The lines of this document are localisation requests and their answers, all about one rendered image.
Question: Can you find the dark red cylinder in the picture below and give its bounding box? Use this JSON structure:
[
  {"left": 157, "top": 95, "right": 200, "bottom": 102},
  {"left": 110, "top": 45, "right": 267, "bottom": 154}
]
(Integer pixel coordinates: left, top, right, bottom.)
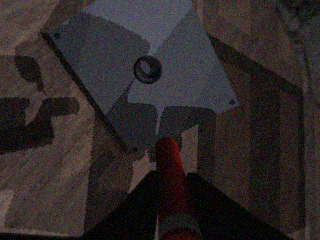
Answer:
[{"left": 155, "top": 137, "right": 202, "bottom": 240}]

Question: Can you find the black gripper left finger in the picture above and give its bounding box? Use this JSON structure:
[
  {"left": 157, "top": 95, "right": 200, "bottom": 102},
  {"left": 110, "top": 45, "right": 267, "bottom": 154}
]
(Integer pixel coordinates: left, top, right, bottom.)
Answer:
[{"left": 0, "top": 170, "right": 161, "bottom": 240}]

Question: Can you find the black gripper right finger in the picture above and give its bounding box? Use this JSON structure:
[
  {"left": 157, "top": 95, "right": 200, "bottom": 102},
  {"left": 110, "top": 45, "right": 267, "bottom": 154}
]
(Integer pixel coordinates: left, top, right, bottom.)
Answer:
[{"left": 186, "top": 173, "right": 294, "bottom": 240}]

